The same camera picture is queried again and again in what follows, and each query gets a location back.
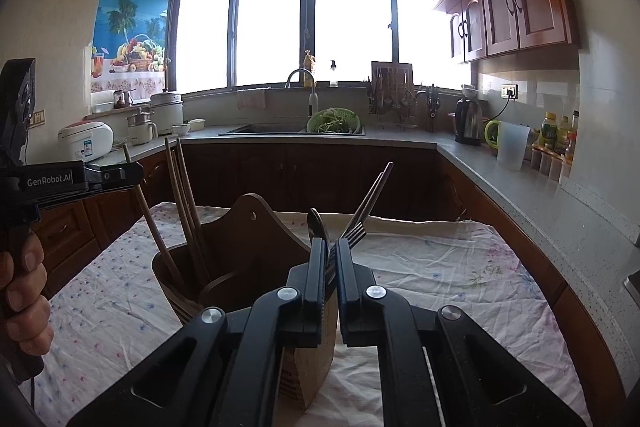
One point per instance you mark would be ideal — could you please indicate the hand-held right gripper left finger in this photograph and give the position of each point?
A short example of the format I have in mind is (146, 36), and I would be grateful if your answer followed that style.
(316, 279)

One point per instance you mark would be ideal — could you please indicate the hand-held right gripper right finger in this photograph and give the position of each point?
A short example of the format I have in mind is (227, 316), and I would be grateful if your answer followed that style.
(345, 284)

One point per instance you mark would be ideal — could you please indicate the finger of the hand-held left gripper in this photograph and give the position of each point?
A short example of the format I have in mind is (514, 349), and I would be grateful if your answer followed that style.
(130, 177)

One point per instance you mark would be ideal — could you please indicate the light wooden chopstick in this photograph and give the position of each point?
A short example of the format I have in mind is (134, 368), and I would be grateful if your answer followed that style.
(150, 212)

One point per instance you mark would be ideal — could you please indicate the metal fork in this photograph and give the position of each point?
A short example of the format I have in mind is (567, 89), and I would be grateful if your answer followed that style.
(352, 239)

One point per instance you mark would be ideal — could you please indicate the metal spoon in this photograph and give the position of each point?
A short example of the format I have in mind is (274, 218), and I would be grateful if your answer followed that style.
(317, 227)

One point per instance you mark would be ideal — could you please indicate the wooden utensil holder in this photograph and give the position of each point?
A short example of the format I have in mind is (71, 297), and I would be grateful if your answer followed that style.
(260, 257)

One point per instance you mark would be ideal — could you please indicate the metal chopstick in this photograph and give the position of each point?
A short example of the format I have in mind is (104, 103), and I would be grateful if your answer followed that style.
(380, 184)
(373, 189)

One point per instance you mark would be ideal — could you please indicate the person's left hand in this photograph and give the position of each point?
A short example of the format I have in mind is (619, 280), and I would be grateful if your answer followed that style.
(25, 302)

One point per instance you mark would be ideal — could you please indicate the small white pot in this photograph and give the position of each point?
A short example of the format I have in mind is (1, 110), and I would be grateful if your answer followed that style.
(141, 132)

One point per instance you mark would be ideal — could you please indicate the white rice cooker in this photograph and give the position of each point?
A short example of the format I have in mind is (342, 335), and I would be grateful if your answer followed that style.
(85, 139)

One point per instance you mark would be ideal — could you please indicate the small white bowl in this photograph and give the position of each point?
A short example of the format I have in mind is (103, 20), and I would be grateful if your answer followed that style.
(181, 130)

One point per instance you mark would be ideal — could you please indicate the large white electric pot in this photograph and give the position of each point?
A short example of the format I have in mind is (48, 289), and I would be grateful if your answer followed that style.
(166, 114)

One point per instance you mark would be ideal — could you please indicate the small white box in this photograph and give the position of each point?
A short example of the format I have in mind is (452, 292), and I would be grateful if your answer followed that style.
(197, 124)

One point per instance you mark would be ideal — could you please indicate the wooden base cabinets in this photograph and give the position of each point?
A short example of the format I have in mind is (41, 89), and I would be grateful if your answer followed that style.
(325, 177)

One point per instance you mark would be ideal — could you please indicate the white floral tablecloth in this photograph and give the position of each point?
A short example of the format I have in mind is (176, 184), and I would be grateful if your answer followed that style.
(450, 267)

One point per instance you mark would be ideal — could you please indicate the pink hanging towel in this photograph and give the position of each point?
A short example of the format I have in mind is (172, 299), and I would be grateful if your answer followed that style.
(251, 99)

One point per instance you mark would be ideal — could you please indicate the kitchen sink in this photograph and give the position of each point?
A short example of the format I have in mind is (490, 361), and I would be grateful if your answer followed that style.
(270, 130)

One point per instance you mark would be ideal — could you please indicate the green colander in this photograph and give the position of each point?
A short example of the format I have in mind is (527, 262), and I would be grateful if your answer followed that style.
(334, 121)

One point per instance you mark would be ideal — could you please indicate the utensil drying rack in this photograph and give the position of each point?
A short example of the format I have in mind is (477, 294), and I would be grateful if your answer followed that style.
(395, 112)

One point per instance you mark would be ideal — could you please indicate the steel sink faucet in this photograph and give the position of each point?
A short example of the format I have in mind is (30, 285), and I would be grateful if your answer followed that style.
(313, 99)

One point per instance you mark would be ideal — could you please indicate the grey kitchen countertop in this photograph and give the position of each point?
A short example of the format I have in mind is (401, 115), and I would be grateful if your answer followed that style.
(500, 187)

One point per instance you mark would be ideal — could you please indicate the black knife holder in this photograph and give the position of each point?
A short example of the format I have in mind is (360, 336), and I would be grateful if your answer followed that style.
(433, 107)

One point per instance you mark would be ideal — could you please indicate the clear soap dispenser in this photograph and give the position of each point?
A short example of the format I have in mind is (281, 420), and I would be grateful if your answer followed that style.
(333, 79)

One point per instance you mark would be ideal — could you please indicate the steel electric kettle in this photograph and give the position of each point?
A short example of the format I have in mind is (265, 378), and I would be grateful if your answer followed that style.
(469, 122)

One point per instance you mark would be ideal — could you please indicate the yellow detergent bottle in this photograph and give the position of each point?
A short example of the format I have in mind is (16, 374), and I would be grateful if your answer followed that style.
(309, 74)

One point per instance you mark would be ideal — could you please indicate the kitchen window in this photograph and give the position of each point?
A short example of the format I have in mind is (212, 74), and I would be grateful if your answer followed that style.
(270, 27)

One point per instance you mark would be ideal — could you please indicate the seasoning jar row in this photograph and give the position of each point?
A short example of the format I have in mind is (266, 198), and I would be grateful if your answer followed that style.
(547, 164)

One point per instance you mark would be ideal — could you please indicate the green labelled bottle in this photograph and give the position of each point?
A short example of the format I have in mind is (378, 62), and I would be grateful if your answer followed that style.
(550, 132)

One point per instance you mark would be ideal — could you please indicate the yellow oil bottle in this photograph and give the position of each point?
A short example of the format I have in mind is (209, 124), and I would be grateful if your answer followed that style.
(563, 134)

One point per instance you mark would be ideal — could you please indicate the dark sauce bottle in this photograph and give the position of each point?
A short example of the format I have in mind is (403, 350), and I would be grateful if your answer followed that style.
(574, 137)

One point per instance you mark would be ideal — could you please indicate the wall power outlet strip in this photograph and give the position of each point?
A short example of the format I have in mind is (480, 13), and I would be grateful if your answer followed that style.
(37, 118)

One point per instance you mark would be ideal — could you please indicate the tropical fruit wall poster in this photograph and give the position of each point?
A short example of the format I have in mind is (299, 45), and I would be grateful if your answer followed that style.
(130, 32)

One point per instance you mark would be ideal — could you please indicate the wall socket with plug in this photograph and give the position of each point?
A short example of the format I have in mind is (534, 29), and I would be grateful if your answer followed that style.
(509, 91)

